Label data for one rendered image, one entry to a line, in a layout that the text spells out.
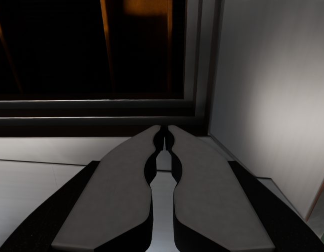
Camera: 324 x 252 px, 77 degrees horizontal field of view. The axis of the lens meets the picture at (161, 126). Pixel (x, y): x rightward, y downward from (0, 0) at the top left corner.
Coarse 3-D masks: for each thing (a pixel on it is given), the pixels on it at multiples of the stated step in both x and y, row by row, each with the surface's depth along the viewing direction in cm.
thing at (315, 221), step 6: (318, 198) 42; (318, 204) 42; (312, 210) 43; (318, 210) 43; (312, 216) 44; (318, 216) 44; (312, 222) 45; (318, 222) 45; (312, 228) 46; (318, 228) 46; (318, 234) 47
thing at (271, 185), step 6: (270, 180) 15; (270, 186) 15; (276, 186) 15; (276, 192) 16; (282, 192) 16; (282, 198) 16; (288, 204) 16; (294, 210) 17; (300, 216) 17; (306, 222) 17
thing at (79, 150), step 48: (192, 0) 13; (192, 48) 14; (0, 96) 17; (48, 96) 17; (96, 96) 17; (144, 96) 17; (192, 96) 16; (0, 144) 14; (48, 144) 14; (96, 144) 14
